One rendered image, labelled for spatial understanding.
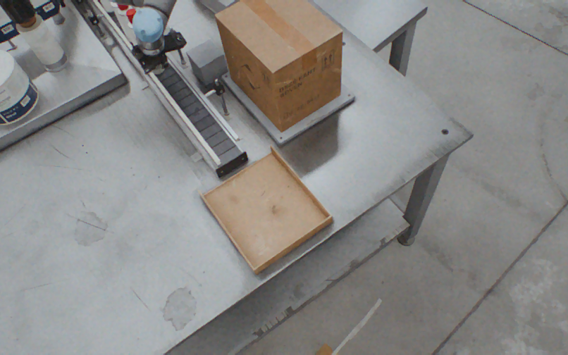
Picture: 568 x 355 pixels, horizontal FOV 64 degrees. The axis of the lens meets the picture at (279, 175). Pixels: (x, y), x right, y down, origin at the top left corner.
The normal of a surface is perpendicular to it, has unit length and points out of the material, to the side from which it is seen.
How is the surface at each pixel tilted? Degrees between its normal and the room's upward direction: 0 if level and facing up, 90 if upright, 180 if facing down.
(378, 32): 0
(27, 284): 0
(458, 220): 0
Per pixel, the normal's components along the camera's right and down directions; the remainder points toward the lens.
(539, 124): -0.09, -0.51
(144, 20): 0.21, -0.10
